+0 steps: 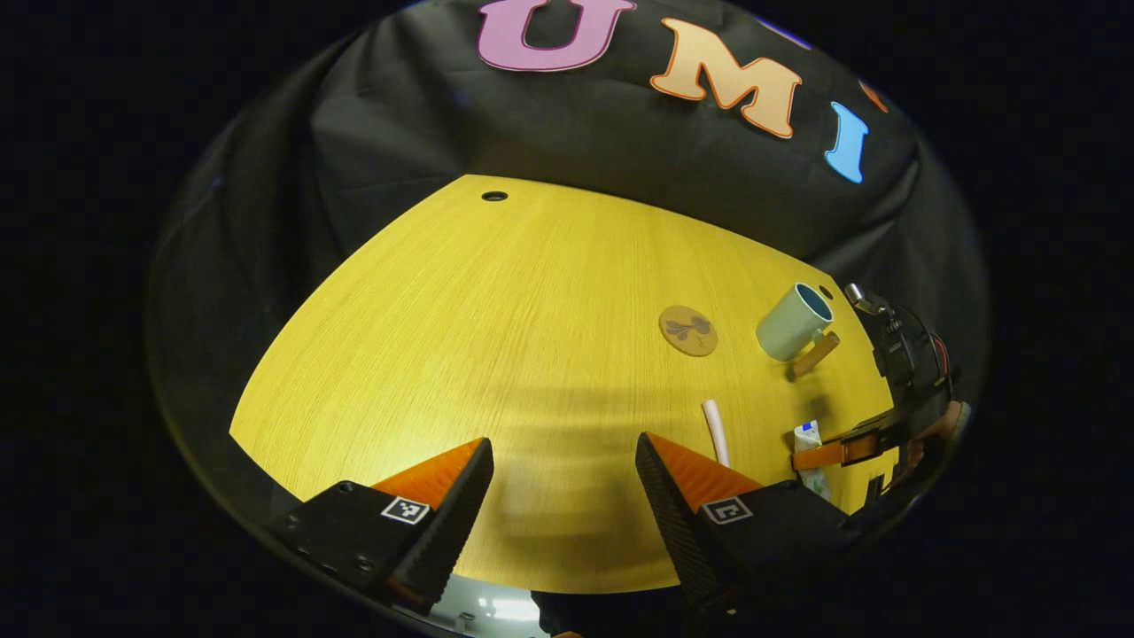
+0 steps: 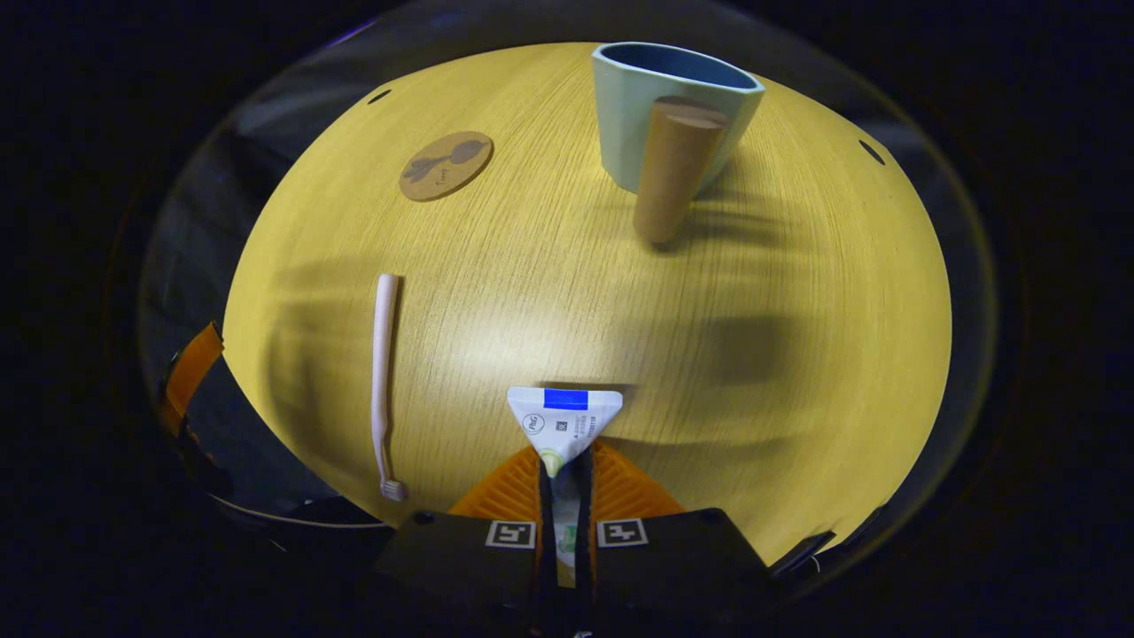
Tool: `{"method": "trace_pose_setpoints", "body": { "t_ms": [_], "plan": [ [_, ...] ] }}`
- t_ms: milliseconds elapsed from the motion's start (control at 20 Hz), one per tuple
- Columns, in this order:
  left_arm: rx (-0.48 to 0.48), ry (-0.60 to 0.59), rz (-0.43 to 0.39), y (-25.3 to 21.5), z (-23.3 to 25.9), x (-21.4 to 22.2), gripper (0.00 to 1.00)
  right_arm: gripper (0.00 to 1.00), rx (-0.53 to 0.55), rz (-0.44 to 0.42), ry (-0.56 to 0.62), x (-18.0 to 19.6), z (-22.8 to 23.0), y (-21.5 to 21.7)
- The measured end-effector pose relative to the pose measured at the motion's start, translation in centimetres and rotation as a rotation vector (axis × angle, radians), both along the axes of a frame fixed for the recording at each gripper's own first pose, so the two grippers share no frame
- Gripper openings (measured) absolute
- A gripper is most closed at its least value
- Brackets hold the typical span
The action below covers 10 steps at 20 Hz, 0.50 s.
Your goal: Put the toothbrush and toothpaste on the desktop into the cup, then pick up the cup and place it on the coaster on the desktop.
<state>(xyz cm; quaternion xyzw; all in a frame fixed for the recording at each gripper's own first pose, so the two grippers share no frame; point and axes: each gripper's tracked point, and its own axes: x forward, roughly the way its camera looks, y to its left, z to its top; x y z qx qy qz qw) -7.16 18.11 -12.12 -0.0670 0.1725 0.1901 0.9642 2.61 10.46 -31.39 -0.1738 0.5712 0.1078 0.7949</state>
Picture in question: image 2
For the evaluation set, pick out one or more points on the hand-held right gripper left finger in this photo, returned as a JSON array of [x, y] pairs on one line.
[[461, 558]]

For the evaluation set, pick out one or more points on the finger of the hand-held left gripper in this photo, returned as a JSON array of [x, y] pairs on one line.
[[190, 368]]

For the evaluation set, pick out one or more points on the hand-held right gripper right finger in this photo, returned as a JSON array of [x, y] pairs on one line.
[[673, 558]]

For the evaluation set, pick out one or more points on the pale pink toothbrush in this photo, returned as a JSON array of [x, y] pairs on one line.
[[384, 372]]

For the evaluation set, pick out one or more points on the white toothpaste tube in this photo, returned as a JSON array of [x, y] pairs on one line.
[[567, 421]]

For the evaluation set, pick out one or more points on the round cork coaster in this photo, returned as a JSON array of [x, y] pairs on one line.
[[446, 167]]

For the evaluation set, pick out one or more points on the wooden desktop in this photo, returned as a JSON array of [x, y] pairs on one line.
[[549, 292]]

